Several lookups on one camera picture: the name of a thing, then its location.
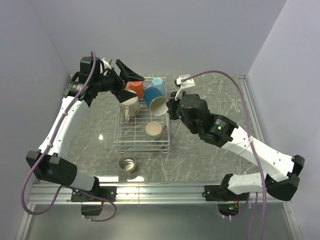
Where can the light blue mug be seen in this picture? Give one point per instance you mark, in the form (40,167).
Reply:
(159,84)

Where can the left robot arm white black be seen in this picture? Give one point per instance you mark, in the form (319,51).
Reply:
(49,162)

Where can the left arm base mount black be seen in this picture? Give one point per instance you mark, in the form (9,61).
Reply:
(92,202)

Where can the aluminium mounting rail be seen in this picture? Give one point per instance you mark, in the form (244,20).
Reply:
(167,211)

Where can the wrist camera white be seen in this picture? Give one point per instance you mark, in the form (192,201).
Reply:
(107,63)
(184,83)

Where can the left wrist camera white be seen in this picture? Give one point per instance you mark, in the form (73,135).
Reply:
(107,63)

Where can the white wire dish rack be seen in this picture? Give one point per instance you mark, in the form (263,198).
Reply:
(130,136)

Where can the green interior floral mug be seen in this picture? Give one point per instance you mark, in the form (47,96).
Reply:
(129,108)

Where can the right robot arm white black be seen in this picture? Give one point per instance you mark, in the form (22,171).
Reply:
(280,172)

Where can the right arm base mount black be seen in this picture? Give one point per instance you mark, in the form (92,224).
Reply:
(230,205)

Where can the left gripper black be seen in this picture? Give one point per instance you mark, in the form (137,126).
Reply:
(126,74)

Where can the dark blue faceted mug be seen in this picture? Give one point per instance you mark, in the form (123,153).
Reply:
(155,101)

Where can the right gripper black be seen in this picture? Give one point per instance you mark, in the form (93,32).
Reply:
(172,104)

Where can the orange mug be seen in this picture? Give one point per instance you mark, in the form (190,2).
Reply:
(138,87)

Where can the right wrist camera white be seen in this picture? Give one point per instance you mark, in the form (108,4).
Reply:
(184,83)

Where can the stainless steel cup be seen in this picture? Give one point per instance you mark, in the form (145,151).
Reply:
(127,163)

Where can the beige patterned mug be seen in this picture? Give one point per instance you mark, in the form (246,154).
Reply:
(154,135)

